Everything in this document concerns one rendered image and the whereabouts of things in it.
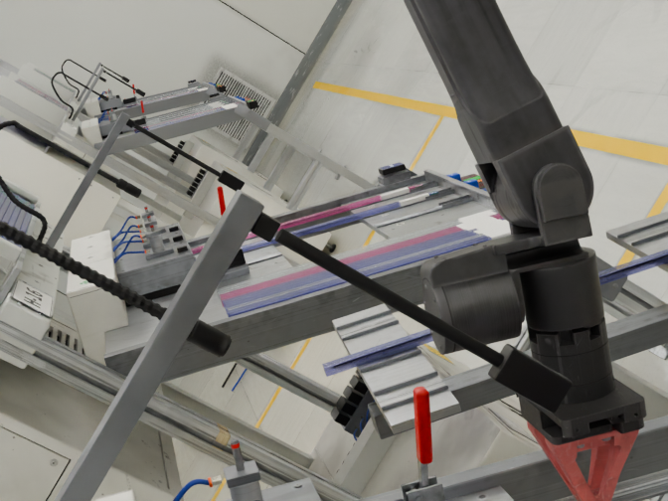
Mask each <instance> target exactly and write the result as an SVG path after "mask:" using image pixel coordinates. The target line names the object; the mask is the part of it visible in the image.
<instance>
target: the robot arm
mask: <svg viewBox="0 0 668 501"><path fill-rule="evenodd" d="M404 2H405V4H406V6H407V9H408V11H409V13H410V15H411V17H412V19H413V21H414V23H415V25H416V27H417V30H418V32H419V34H420V36H421V38H422V40H423V42H424V44H425V46H426V49H427V51H428V53H429V55H430V57H431V59H432V61H433V63H434V65H435V67H436V69H437V71H438V73H439V75H440V77H441V79H442V81H443V83H444V86H445V88H446V90H447V92H448V94H449V96H450V99H451V101H452V103H453V105H454V108H455V111H456V116H457V120H458V123H459V125H460V128H461V130H462V133H463V135H464V137H465V139H466V141H467V143H468V145H469V147H470V149H471V152H472V154H473V156H474V158H475V160H476V162H477V163H476V164H475V165H474V166H475V168H476V170H477V172H478V174H479V176H480V178H481V180H482V182H483V184H484V186H485V188H486V190H487V192H488V194H489V196H490V199H491V201H492V203H493V205H494V207H495V209H496V210H497V212H498V213H499V214H500V216H501V217H502V218H504V219H505V220H506V221H507V222H509V227H510V232H511V236H510V237H505V238H501V239H496V240H492V241H488V242H483V243H479V244H473V246H472V247H469V248H466V249H463V250H457V251H454V252H451V253H448V254H444V255H441V256H437V255H436V256H434V258H432V259H429V260H427V261H426V262H425V263H424V264H423V265H422V266H421V268H420V278H421V283H422V297H423V305H424V310H426V311H427V312H429V313H431V314H432V315H434V316H436V317H438V318H439V319H441V320H443V321H445V322H446V323H448V324H450V325H452V326H453V327H455V328H457V329H459V330H460V331H462V332H464V333H466V334H467V335H469V336H471V337H472V338H474V339H476V340H478V341H479V342H481V343H483V344H485V345H487V344H492V343H496V342H500V341H504V340H508V339H513V338H517V337H519V336H520V335H521V331H522V323H523V322H524V321H525V315H526V321H527V327H528V334H529V340H530V346H531V352H532V358H534V359H536V360H538V361H539V362H541V363H543V364H544V365H546V366H548V367H550V368H551V369H553V370H555V371H556V372H558V373H560V374H562V375H563V376H565V377H566V378H568V379H569V380H571V381H572V383H573V384H572V386H571V388H570V389H569V391H568V393H567V394H566V396H565V398H564V399H563V401H562V403H561V404H560V406H559V407H558V409H557V411H556V412H555V413H550V412H549V411H547V410H545V409H543V408H541V407H540V406H538V405H536V404H534V403H533V402H531V401H529V400H527V399H526V398H524V397H522V396H520V395H518V394H517V393H516V397H517V398H519V402H520V408H521V414H522V417H523V418H524V419H525V420H526V421H527V426H528V429H529V431H530V432H531V434H532V435H533V436H534V438H535V439H536V440H537V441H538V443H539V444H540V446H541V447H542V449H543V450H544V452H545V453H546V454H547V456H548V457H549V459H550V460H551V462H552V463H553V465H554V466H555V468H556V469H557V471H558V472H559V473H560V475H561V477H562V478H563V480H564V481H565V483H566V484H567V486H568V487H569V489H570V490H571V492H572V493H573V495H576V494H577V495H578V496H579V498H580V500H581V501H611V500H612V497H613V493H614V490H615V487H616V484H617V481H618V478H619V475H620V472H621V470H622V468H623V466H624V463H625V461H626V459H627V457H628V455H629V452H630V450H631V448H632V446H633V443H634V441H635V439H636V437H637V436H638V433H639V430H640V429H641V428H644V420H643V418H645V417H646V416H647V413H646V406H645V400H644V398H643V397H642V396H640V395H639V394H637V393H636V392H634V391H633V390H631V389H630V388H628V387H627V386H625V385H624V384H622V383H621V382H619V381H618V380H616V379H615V378H614V376H613V372H612V365H611V358H610V351H609V344H608V337H607V330H606V323H605V317H604V309H603V302H602V295H601V288H600V281H599V274H598V267H597V260H596V253H595V250H593V249H591V248H586V247H581V245H580V242H579V239H582V238H587V237H591V236H592V230H591V225H590V220H589V215H588V208H589V206H590V204H591V201H592V198H593V191H594V184H593V178H592V175H591V172H590V170H589V168H588V166H587V163H586V161H585V158H584V156H583V154H582V152H581V150H580V148H579V146H578V144H577V141H576V139H575V137H574V135H573V133H572V131H571V129H570V127H569V126H568V125H565V126H562V124H561V122H560V120H559V118H558V115H557V113H556V111H555V109H554V107H553V105H552V103H551V101H550V99H549V97H548V95H547V93H546V91H545V90H544V88H543V86H542V85H541V83H540V82H539V81H538V80H537V79H536V77H535V76H534V75H533V73H532V72H531V70H530V68H529V66H528V64H527V62H526V61H525V59H524V57H523V55H522V53H521V51H520V49H519V47H518V45H517V43H516V41H515V39H514V37H513V35H512V33H511V31H510V29H509V27H508V25H507V23H506V20H505V18H504V16H503V14H502V12H501V10H500V8H499V6H498V4H497V2H496V0H404ZM535 247H536V248H535ZM529 248H532V249H529ZM525 249H528V250H525ZM512 251H514V252H512ZM507 252H510V253H507ZM505 253H507V254H505ZM587 449H591V457H590V468H589V475H588V483H586V481H585V478H584V476H583V474H582V472H581V470H580V468H579V467H578V465H577V463H576V458H577V453H578V452H580V451H583V450H587ZM597 488H600V489H599V493H598V494H597V495H596V496H594V495H593V494H592V492H591V490H593V489H597Z"/></svg>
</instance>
